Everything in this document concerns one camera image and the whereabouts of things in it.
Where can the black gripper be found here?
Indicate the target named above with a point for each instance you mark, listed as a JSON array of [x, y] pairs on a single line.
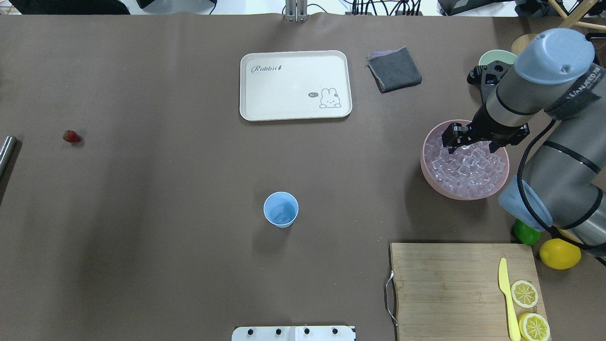
[[484, 124]]

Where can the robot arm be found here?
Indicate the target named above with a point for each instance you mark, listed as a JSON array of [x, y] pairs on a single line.
[[552, 190]]

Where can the pink ice bowl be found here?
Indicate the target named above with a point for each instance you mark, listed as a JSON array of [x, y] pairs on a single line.
[[471, 172]]

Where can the wooden cup stand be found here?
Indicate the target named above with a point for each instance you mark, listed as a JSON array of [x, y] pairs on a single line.
[[569, 20]]

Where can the blue plastic cup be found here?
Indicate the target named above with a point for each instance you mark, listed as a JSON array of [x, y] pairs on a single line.
[[281, 209]]

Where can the grey folded cloth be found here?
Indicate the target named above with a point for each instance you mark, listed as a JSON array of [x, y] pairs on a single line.
[[394, 69]]

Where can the mint green bowl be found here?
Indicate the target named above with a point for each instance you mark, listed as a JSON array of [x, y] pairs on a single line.
[[497, 55]]

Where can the green lime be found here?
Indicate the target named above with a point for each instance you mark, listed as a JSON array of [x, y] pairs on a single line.
[[526, 234]]

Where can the wooden cutting board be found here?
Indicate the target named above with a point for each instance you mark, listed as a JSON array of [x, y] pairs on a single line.
[[448, 291]]

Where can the whole yellow lemon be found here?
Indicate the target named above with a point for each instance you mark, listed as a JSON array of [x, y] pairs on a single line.
[[559, 254]]

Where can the cream rabbit tray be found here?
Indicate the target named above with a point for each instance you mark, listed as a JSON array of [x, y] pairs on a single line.
[[295, 85]]

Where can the upper lemon slice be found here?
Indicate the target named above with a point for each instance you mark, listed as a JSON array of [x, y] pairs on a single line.
[[524, 294]]

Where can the lemon slice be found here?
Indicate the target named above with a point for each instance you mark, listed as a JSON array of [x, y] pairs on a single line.
[[534, 327], [524, 294]]

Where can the yellow plastic knife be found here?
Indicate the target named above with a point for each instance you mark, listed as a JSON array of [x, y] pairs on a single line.
[[503, 283]]

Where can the lower lemon slice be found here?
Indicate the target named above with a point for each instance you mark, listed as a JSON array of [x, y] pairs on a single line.
[[534, 327]]

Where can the red strawberry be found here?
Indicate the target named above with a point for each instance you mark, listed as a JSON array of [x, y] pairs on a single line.
[[71, 136]]

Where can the steel muddler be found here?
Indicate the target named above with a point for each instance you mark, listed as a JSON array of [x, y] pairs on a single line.
[[6, 153]]

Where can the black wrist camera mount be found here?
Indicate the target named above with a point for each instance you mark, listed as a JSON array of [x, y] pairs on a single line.
[[487, 76]]

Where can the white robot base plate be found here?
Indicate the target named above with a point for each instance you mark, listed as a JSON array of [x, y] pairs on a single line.
[[295, 333]]

